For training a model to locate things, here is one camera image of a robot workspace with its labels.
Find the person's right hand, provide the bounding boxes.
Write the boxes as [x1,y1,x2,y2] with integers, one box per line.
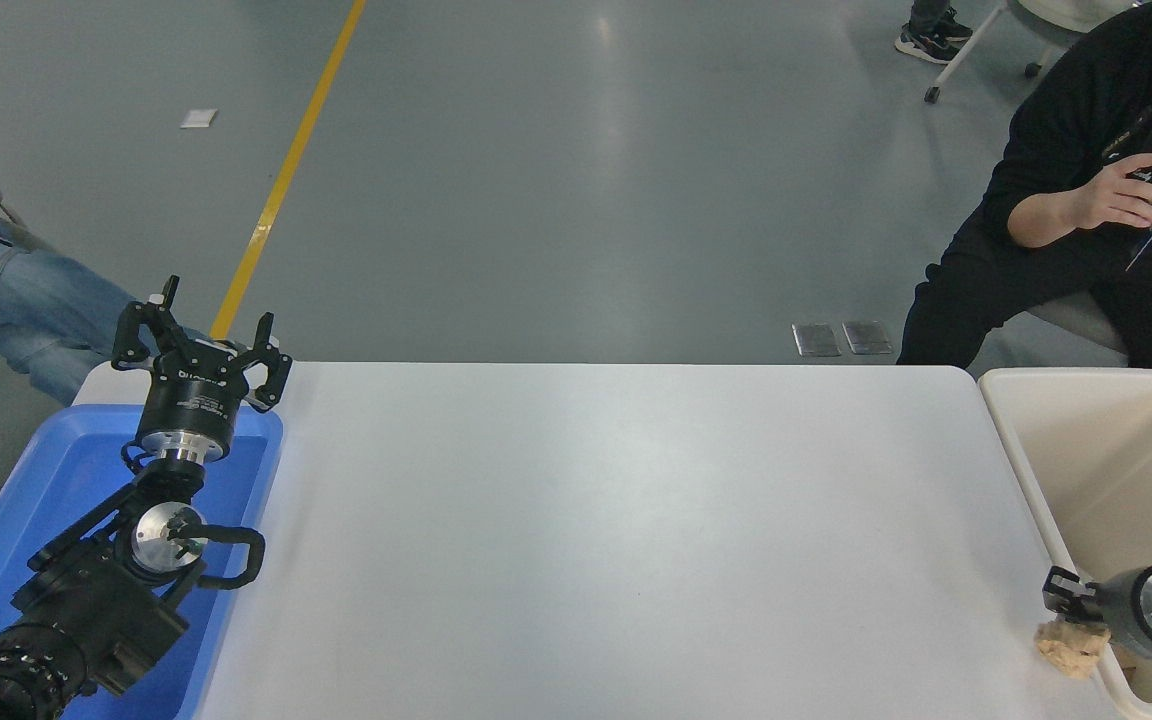
[1076,152,1152,231]

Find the person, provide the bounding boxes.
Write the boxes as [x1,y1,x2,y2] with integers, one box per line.
[894,0,974,66]
[896,0,1152,386]
[0,80,217,406]

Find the blue plastic tray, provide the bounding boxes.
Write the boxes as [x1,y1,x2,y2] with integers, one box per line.
[0,403,285,720]

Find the large pale plastic bin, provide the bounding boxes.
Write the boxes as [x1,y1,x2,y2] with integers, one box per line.
[978,368,1152,720]

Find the metal floor plate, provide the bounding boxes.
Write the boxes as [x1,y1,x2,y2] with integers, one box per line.
[793,323,843,358]
[842,320,894,356]

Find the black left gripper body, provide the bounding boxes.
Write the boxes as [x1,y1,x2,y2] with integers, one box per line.
[134,338,259,451]

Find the white wheeled chair base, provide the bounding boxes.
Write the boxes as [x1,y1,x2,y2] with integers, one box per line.
[924,0,1137,103]

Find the tan paper ball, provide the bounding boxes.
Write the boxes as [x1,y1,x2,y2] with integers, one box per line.
[1035,620,1112,681]

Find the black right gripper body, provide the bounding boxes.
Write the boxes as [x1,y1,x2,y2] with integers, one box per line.
[1094,565,1152,663]

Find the grey chair seat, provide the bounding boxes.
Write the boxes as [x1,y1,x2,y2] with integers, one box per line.
[1026,292,1132,356]

